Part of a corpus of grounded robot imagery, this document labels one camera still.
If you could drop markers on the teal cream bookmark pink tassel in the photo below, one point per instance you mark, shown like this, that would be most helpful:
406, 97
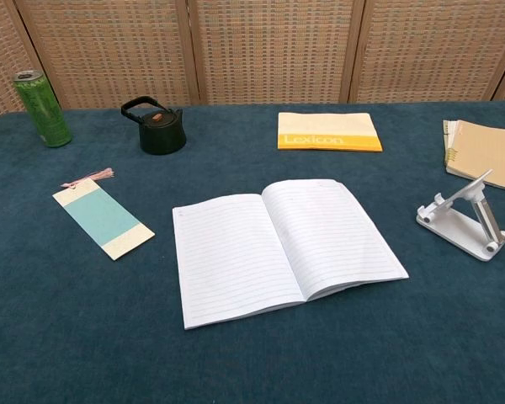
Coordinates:
101, 219

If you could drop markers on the yellow white Lexicon book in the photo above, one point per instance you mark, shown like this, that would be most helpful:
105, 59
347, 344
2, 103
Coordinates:
328, 126

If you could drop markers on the open lined notebook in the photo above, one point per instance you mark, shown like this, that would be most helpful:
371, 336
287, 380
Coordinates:
235, 261

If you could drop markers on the black cast iron teapot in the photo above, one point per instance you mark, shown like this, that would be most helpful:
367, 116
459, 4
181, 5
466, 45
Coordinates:
162, 134

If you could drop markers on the woven wooden folding screen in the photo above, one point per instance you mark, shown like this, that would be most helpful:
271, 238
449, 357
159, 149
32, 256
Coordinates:
269, 50

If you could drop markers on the dark blue table cloth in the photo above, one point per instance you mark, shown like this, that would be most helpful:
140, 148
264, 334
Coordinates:
109, 336

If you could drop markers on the white folding phone stand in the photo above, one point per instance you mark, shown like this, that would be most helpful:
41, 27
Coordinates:
450, 227

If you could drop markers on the white paper spiral notebook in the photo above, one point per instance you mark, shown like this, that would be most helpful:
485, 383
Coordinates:
446, 134

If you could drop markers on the green drink can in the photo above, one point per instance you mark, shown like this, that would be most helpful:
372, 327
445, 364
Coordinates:
42, 109

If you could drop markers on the beige cover spiral notebook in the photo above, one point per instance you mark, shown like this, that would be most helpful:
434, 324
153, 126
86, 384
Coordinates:
488, 151

